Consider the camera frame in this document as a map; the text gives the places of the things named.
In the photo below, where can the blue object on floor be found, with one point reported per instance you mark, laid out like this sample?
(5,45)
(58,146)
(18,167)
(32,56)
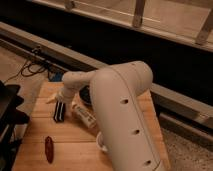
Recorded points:
(57,77)

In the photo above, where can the white glue bottle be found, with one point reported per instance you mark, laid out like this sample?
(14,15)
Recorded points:
(83,115)

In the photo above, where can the black striped eraser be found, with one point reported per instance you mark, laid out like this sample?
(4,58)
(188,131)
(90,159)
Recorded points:
(59,112)

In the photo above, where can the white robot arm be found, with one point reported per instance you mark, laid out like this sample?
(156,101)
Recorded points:
(113,92)

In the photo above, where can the black chair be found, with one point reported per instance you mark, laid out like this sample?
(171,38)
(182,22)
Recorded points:
(10,116)

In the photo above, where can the dark blue ceramic bowl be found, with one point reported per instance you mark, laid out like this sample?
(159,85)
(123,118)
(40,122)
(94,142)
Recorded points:
(84,94)

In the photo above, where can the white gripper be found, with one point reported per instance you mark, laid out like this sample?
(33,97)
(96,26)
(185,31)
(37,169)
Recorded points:
(64,95)

